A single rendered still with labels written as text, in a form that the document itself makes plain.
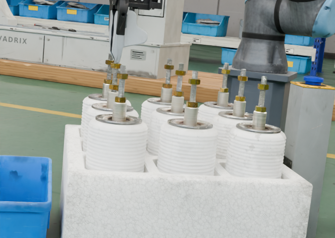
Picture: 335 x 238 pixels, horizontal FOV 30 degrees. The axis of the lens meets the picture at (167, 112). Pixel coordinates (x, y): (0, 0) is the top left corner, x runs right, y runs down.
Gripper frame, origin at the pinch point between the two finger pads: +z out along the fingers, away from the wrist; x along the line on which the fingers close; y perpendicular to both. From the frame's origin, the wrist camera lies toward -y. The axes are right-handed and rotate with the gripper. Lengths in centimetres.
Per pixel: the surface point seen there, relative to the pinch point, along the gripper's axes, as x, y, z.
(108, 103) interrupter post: -0.7, -0.3, 8.8
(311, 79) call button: 1.6, 40.6, 2.3
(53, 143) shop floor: 81, 0, 35
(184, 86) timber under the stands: 190, 76, 28
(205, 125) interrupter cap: -14.9, 13.1, 9.4
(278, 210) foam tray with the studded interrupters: -22.2, 24.3, 21.3
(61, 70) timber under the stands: 231, 18, 28
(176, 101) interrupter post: -2.2, 11.8, 7.6
